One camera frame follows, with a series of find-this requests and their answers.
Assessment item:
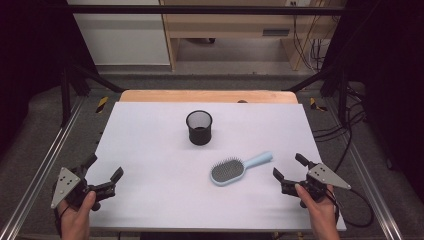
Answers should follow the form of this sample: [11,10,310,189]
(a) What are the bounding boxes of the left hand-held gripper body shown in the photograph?
[50,164,101,213]

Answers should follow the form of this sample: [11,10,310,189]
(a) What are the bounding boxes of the black mesh pen cup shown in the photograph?
[185,110,214,146]

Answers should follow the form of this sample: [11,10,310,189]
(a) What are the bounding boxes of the hanging cables under desk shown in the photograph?
[291,14,333,73]

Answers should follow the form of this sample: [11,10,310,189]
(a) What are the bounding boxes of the light blue hairbrush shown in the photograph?
[209,151,274,187]

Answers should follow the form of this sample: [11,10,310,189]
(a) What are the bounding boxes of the black horizontal frame bar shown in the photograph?
[66,4,349,16]

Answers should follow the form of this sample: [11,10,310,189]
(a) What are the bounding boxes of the black curtain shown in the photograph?
[321,0,424,194]
[0,0,98,154]

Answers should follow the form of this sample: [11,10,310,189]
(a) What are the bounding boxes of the yellow black tape marker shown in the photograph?
[309,97,329,113]
[95,96,110,115]

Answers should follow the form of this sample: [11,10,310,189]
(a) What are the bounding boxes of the black stand legs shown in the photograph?
[282,64,350,126]
[60,62,126,128]

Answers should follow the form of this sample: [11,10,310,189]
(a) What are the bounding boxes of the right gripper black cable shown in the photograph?
[328,187,375,229]

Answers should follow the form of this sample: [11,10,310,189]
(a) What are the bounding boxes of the person's left hand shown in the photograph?
[58,190,98,240]

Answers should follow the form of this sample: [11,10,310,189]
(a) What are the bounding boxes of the white cabinet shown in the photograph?
[66,0,172,66]

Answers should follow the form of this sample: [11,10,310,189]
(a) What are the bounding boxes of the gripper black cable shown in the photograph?
[328,187,375,229]
[54,205,72,238]

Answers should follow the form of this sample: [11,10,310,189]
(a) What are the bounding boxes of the wooden desk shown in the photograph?
[159,0,336,72]

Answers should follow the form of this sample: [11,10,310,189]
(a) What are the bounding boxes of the person's right hand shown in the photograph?
[294,183,337,231]

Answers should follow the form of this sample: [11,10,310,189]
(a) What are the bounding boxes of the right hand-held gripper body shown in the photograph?
[298,161,352,209]

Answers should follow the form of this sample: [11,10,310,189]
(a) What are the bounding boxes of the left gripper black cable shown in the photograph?
[54,205,72,238]

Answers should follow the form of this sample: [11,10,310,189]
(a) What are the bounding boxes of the black floor cables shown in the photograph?
[312,83,369,174]

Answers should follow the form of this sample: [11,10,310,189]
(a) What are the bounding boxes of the aluminium floor rail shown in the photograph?
[324,96,406,240]
[0,95,86,240]

